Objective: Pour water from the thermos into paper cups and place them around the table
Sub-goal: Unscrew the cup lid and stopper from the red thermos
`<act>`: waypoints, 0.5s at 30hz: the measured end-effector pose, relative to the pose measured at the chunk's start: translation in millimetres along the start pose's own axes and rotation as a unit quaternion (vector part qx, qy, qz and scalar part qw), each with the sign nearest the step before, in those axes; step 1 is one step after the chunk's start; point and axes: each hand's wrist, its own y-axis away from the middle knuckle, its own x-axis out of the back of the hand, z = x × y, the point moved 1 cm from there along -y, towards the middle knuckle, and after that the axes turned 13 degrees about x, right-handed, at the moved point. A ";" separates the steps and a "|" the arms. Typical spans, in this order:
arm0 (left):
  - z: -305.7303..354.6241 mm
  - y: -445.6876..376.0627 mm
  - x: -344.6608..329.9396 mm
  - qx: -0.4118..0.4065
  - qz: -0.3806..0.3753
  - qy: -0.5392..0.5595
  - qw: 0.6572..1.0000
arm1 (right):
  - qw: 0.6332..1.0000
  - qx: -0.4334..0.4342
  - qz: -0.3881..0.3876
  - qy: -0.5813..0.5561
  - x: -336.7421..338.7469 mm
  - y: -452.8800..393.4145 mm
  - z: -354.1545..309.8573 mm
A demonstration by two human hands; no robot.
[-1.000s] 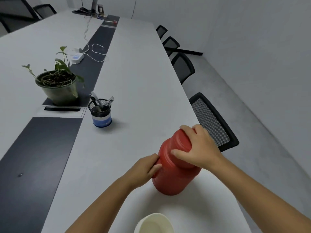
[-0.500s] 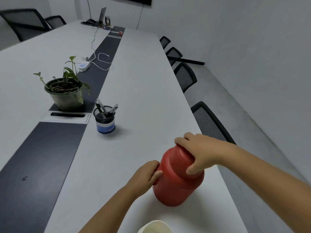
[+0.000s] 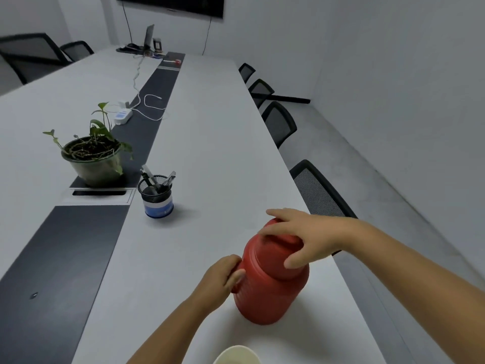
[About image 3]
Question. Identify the person's right hand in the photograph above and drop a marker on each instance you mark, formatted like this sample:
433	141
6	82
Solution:
326	235

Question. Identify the person's right forearm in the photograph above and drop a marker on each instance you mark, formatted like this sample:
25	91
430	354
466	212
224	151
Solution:
416	284

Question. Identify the white conference table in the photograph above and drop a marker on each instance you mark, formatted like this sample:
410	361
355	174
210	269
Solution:
227	147

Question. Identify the dark glass jar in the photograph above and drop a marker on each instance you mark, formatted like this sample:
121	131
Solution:
157	45

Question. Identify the laptop at table end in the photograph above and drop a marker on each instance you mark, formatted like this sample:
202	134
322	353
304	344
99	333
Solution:
130	48

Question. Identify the white power strip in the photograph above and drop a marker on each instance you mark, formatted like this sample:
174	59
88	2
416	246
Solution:
123	116

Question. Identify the black mesh office chair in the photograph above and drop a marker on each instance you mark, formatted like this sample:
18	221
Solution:
260	92
247	73
278	126
34	53
77	52
318	193

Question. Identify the silver utility knife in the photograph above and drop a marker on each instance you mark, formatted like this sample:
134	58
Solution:
168	178

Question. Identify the person's left hand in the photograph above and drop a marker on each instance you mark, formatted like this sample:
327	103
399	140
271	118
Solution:
216	288

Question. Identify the stack of white paper cups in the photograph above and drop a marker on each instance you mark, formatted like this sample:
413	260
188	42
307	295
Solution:
236	356

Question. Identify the red thermos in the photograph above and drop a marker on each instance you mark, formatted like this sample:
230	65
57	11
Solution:
265	299

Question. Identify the black wall television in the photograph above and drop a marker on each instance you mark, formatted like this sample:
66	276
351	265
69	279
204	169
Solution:
170	3

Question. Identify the black mesh pen holder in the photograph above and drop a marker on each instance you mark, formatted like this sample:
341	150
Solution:
159	210

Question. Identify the person's left forearm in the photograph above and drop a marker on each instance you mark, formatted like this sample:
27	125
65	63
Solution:
166	337

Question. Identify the potted green plant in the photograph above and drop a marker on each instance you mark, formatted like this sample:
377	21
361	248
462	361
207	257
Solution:
94	170

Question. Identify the black white marker pen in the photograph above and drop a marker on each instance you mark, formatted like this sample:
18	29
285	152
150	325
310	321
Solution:
147	175

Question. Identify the white charger plug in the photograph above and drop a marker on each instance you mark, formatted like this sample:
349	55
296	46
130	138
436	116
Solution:
123	104

